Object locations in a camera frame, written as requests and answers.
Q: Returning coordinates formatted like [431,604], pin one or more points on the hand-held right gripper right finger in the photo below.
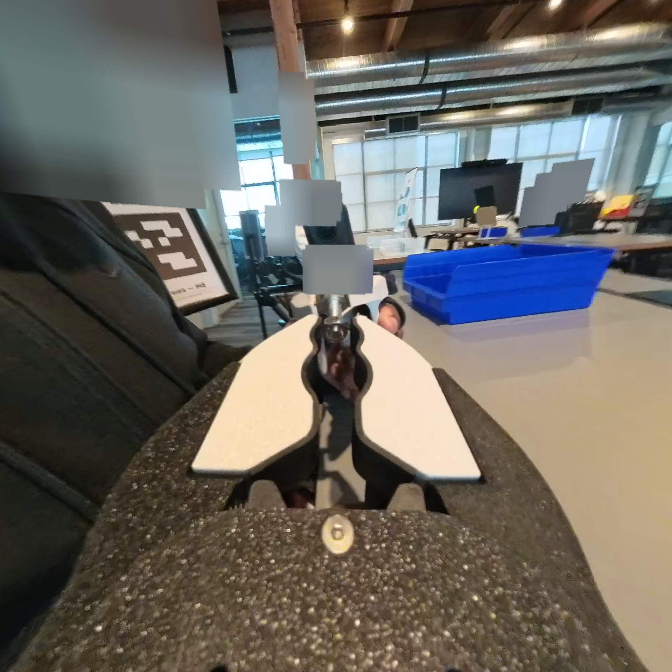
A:
[415,410]

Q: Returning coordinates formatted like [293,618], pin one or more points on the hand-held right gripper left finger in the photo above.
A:
[263,410]

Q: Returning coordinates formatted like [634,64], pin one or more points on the blue plastic bin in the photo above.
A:
[504,281]

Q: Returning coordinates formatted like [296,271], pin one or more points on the steel bolt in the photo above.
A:
[336,328]

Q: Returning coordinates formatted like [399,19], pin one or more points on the black desk mat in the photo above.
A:
[651,298]

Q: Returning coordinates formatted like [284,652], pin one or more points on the black framed marker sign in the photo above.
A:
[173,252]

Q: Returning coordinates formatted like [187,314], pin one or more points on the metal ventilation duct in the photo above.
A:
[494,79]

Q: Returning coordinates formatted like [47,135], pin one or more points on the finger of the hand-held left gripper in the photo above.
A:
[302,305]
[368,312]

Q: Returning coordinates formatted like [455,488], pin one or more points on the black computer monitor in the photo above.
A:
[480,191]

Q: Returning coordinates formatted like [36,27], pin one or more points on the person's left hand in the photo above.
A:
[391,317]

